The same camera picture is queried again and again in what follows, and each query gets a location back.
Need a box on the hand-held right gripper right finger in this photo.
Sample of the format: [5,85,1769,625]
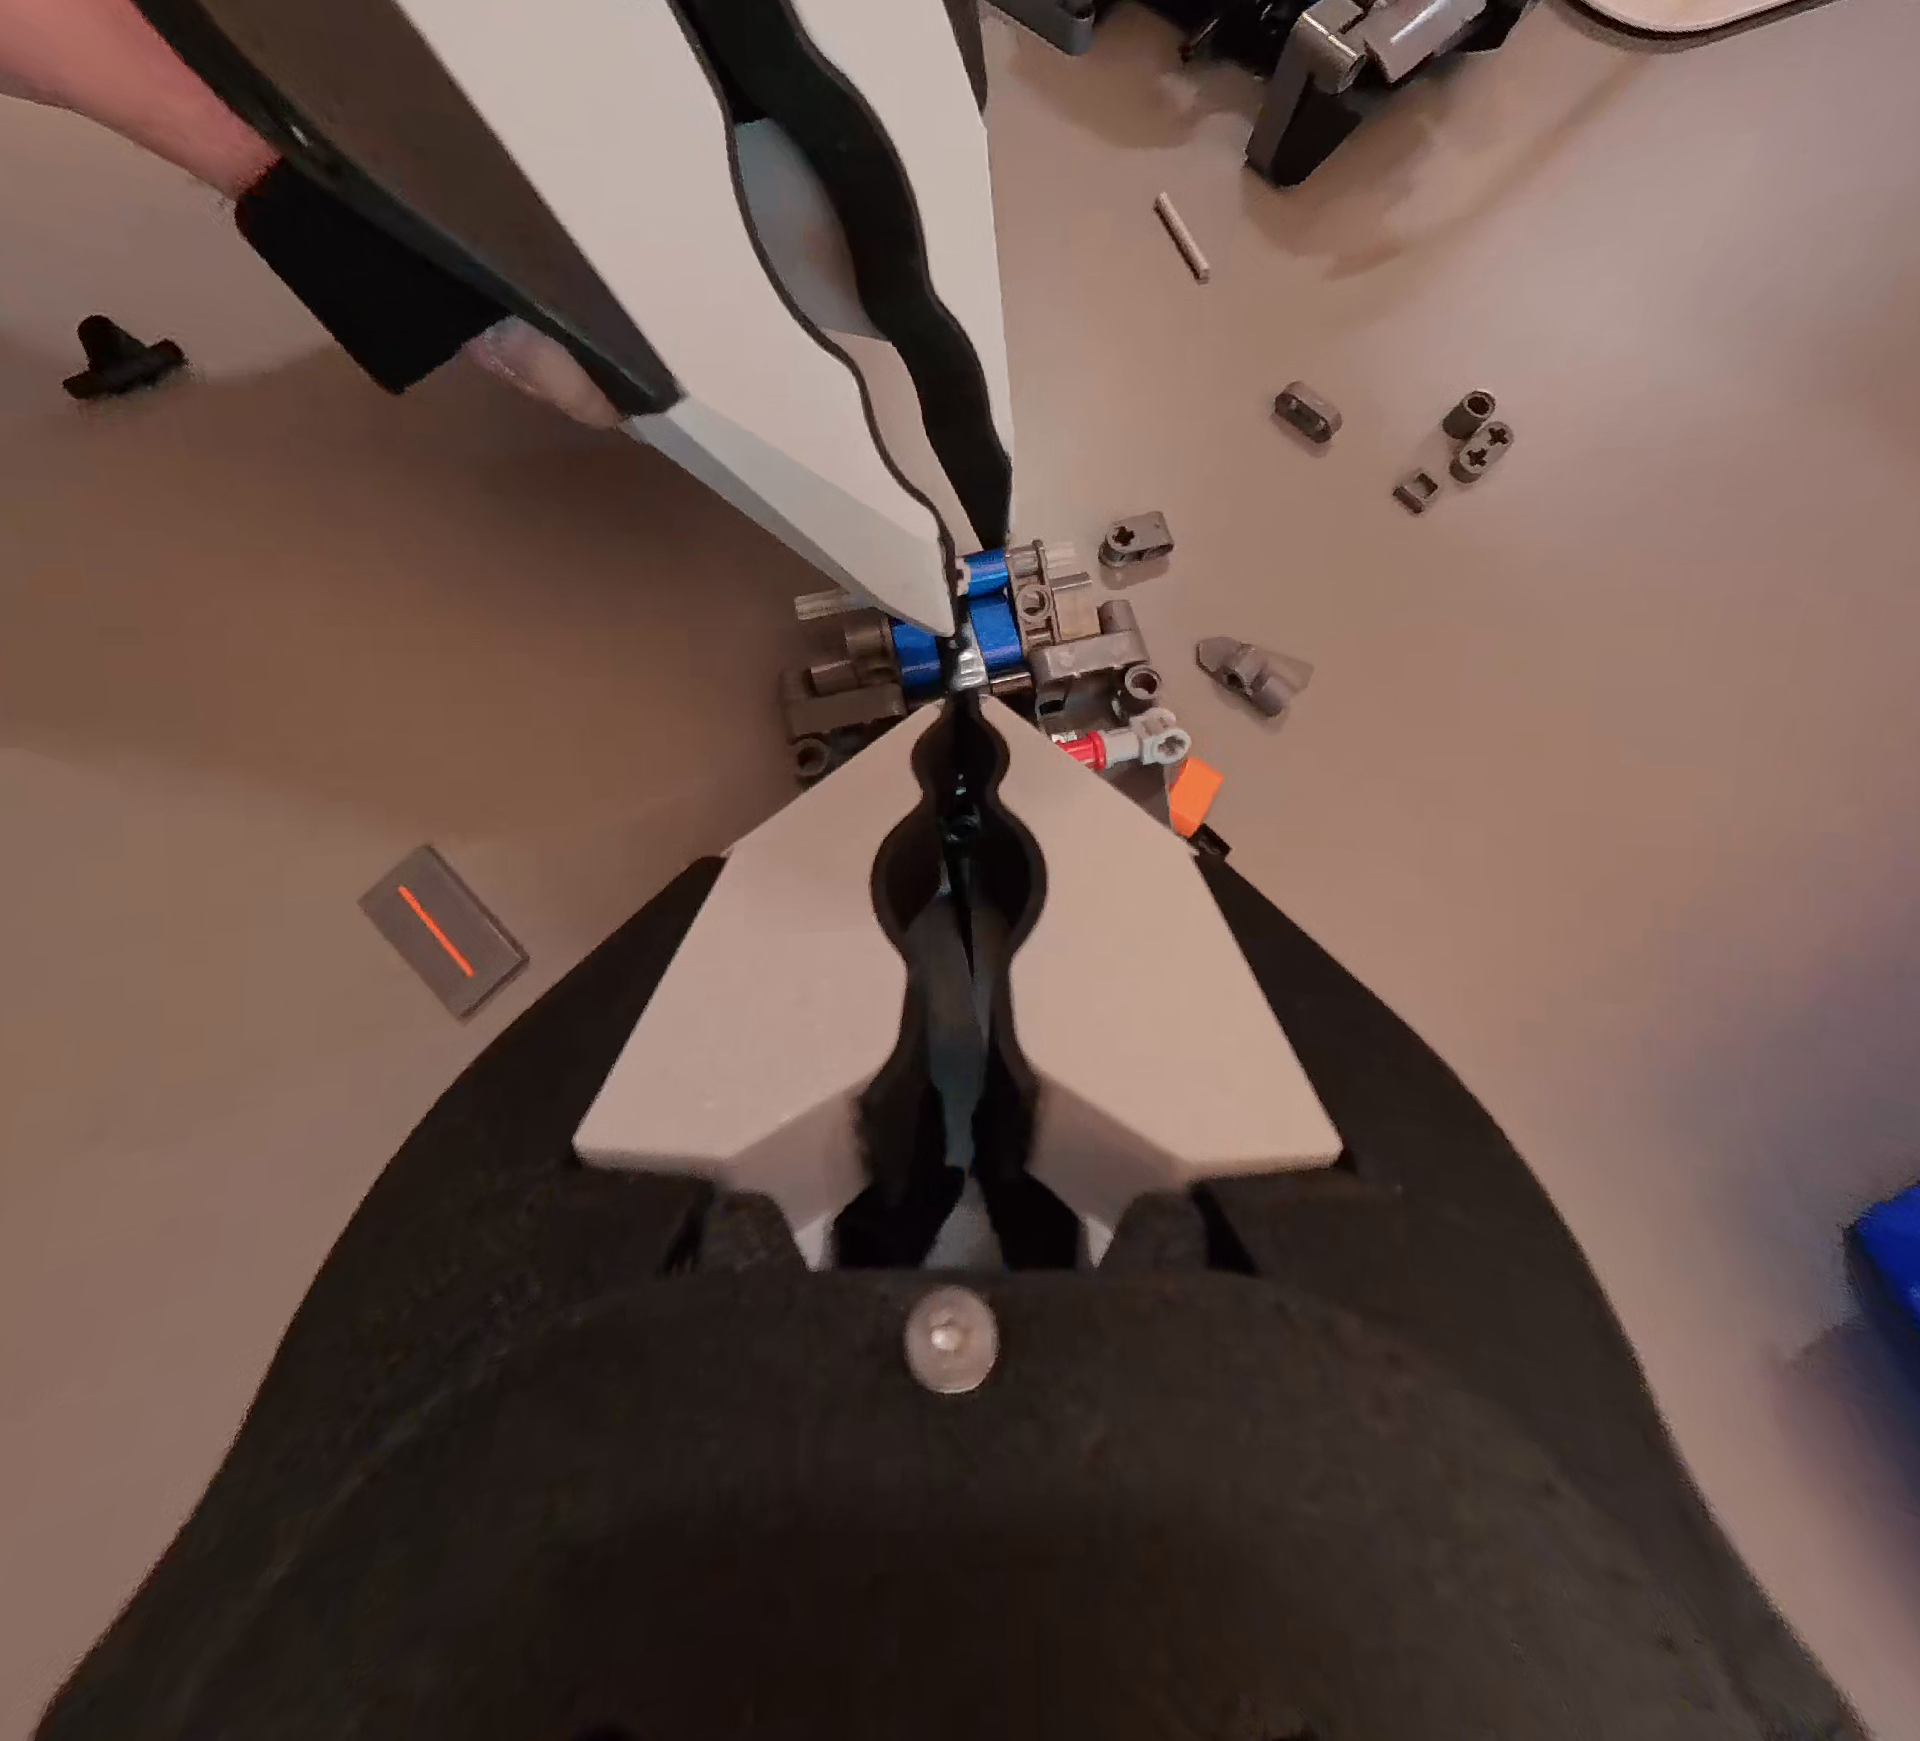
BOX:
[972,692,1344,1270]

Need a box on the black t-shaped lego connector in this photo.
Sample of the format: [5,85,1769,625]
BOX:
[59,314,191,404]

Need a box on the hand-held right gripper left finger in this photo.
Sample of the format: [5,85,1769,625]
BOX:
[574,697,965,1270]

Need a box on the grey lego double connector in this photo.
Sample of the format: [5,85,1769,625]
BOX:
[1438,385,1518,487]

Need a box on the person's left hand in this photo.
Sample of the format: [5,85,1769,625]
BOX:
[0,0,628,433]

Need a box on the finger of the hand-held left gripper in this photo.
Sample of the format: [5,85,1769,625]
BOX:
[375,0,965,644]
[656,0,1020,557]

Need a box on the blue storage bin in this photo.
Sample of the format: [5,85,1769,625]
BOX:
[1846,1177,1920,1342]

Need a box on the dark grey lego wing assembly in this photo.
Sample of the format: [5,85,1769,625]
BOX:
[780,537,1198,1174]

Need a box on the grey tile with orange stripe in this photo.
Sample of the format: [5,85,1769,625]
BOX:
[358,844,532,1020]

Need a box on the grey angled lego piece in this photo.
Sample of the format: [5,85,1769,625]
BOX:
[1195,634,1317,719]

